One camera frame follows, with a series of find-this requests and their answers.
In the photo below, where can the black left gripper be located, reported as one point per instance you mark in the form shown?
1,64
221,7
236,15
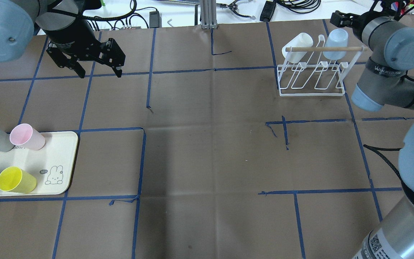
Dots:
71,35

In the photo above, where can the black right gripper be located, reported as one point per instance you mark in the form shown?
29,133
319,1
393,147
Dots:
356,20

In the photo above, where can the pale green white cup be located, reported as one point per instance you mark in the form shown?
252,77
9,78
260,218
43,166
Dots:
301,40

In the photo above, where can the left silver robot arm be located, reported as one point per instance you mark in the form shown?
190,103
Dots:
20,18

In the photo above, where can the pink plastic cup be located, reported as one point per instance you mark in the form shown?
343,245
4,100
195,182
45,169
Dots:
26,136

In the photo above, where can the yellow plastic cup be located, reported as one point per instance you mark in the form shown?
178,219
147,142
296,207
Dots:
16,180

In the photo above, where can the black power adapter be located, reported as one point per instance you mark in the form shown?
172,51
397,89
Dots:
267,11

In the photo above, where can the white rabbit print tray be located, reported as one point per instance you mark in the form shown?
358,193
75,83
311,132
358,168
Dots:
52,166

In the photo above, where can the white wire cup rack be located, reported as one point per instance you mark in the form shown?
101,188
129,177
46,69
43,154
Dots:
314,75

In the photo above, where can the aluminium frame post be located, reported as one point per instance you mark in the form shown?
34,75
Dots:
208,14

